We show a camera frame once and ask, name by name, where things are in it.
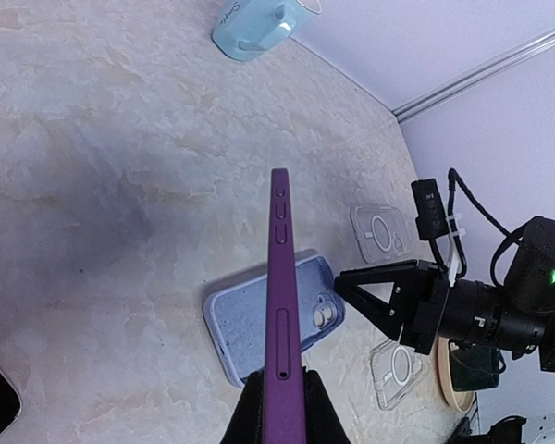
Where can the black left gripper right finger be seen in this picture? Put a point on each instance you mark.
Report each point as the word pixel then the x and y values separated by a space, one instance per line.
pixel 322 423

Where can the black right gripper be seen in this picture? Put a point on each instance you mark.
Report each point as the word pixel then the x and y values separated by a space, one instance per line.
pixel 413 313

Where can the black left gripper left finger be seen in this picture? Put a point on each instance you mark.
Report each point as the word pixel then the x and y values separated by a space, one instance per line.
pixel 247 423

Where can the purple-edged black smartphone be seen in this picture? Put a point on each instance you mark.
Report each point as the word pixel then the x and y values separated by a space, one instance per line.
pixel 283 408

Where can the lavender silicone phone case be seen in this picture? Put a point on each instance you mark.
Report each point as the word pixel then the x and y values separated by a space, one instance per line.
pixel 235 316

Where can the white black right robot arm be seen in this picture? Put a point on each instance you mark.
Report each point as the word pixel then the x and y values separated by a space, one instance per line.
pixel 518 315

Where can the dark green mug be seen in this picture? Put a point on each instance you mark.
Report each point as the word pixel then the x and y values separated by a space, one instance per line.
pixel 476 368

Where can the beige round plate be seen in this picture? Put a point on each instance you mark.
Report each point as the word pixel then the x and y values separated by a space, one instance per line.
pixel 461 402

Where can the light blue ceramic mug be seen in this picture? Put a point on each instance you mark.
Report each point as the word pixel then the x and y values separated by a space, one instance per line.
pixel 246 29

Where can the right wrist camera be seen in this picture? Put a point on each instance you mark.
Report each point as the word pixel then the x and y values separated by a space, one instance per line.
pixel 431 220

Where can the right aluminium corner post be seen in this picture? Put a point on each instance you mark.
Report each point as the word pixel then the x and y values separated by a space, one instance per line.
pixel 475 76

